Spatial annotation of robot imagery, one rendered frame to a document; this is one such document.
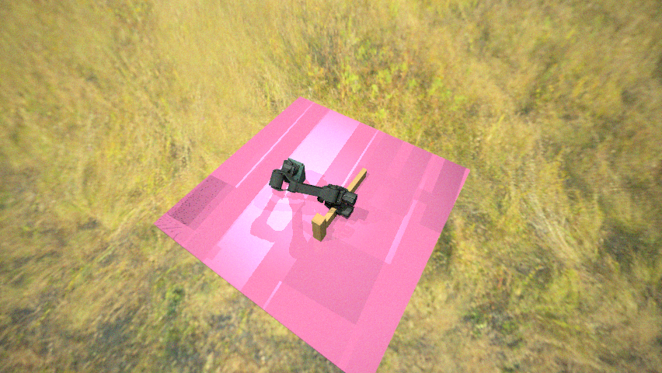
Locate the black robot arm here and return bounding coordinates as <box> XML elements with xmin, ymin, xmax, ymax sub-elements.
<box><xmin>269</xmin><ymin>160</ymin><xmax>358</xmax><ymax>206</ymax></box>

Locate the brown wooden post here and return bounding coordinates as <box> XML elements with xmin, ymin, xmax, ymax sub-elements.
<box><xmin>312</xmin><ymin>213</ymin><xmax>326</xmax><ymax>242</ymax></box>

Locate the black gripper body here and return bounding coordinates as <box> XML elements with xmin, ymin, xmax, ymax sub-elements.
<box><xmin>317</xmin><ymin>197</ymin><xmax>354</xmax><ymax>218</ymax></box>

